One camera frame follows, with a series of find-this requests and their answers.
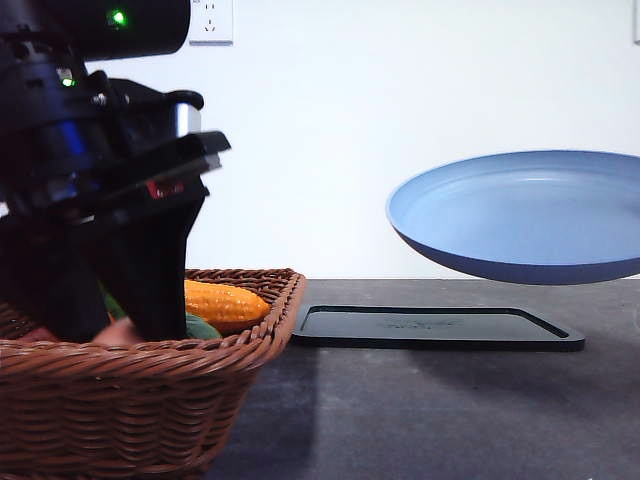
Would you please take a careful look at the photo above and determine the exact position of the brown wicker basket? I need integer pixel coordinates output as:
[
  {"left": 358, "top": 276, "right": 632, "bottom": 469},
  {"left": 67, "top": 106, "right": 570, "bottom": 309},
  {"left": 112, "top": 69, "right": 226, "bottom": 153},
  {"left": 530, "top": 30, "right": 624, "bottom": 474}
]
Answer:
[{"left": 0, "top": 268, "right": 307, "bottom": 480}]

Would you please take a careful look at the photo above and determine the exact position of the green toy vegetable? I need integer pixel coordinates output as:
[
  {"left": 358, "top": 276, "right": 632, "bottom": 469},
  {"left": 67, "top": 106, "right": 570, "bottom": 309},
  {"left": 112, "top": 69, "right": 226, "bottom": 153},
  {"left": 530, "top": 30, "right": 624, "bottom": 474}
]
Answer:
[{"left": 102, "top": 292, "right": 222, "bottom": 341}]

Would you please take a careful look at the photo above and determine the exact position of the blue plate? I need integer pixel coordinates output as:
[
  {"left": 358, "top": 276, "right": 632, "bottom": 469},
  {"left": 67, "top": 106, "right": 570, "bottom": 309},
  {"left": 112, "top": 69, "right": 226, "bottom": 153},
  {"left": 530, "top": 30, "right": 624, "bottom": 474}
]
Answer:
[{"left": 386, "top": 150, "right": 640, "bottom": 284}]

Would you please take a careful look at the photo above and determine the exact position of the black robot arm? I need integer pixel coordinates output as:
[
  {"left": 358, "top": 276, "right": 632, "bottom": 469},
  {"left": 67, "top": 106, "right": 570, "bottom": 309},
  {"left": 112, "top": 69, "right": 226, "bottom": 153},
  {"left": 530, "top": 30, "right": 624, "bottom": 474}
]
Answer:
[{"left": 0, "top": 0, "right": 231, "bottom": 341}]

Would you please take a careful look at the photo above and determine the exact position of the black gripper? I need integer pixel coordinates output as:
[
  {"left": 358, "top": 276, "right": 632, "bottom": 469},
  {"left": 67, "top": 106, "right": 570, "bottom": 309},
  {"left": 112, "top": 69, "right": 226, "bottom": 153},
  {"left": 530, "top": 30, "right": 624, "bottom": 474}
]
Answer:
[{"left": 0, "top": 61, "right": 231, "bottom": 343}]

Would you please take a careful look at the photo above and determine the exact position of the black tray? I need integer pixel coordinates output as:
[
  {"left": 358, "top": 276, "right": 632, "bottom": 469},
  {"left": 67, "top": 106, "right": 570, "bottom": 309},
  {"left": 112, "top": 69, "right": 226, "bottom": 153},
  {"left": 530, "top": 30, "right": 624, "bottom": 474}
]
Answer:
[{"left": 292, "top": 305, "right": 585, "bottom": 351}]

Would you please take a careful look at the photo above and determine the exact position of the white wall socket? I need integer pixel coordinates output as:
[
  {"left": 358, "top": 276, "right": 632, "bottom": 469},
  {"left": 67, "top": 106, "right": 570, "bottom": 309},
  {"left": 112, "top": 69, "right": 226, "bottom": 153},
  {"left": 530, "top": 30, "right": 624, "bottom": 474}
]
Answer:
[{"left": 189, "top": 0, "right": 234, "bottom": 47}]

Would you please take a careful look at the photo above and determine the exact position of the orange toy corn cob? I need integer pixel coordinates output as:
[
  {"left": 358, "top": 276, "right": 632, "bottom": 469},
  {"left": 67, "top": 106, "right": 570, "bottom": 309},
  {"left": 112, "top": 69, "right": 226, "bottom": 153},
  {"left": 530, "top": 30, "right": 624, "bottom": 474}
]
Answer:
[{"left": 185, "top": 279, "right": 271, "bottom": 327}]

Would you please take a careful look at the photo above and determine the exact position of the brown egg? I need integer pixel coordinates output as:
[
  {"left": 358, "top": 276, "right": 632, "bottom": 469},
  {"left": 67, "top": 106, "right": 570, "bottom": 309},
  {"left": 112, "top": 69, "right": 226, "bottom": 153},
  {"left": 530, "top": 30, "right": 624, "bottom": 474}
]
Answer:
[{"left": 92, "top": 317, "right": 142, "bottom": 345}]

